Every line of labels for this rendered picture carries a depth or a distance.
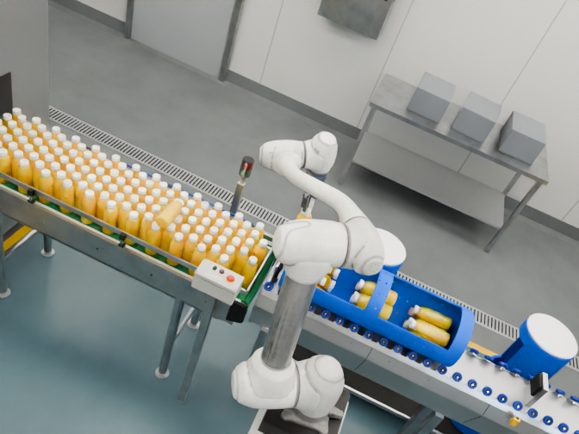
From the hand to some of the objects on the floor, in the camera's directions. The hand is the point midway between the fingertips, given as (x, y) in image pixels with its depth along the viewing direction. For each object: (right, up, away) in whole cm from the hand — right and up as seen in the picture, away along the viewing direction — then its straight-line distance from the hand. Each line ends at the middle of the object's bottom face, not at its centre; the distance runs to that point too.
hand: (307, 207), depth 226 cm
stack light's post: (-64, -65, +127) cm, 157 cm away
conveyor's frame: (-119, -64, +103) cm, 170 cm away
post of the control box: (-69, -108, +76) cm, 149 cm away
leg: (+56, -142, +94) cm, 179 cm away
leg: (+51, -149, +84) cm, 178 cm away
